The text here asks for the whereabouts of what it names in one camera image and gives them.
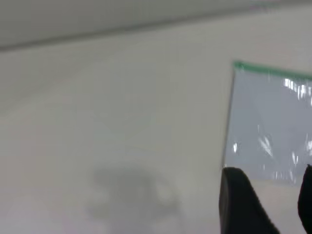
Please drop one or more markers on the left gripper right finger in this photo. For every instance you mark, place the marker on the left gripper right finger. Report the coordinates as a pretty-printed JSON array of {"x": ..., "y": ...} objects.
[{"x": 306, "y": 202}]

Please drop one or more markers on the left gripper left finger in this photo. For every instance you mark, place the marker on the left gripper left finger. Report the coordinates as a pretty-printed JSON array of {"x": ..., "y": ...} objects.
[{"x": 239, "y": 202}]

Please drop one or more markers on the clear zip bag green strip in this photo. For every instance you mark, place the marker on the clear zip bag green strip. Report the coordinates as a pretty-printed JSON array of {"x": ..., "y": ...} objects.
[{"x": 268, "y": 117}]

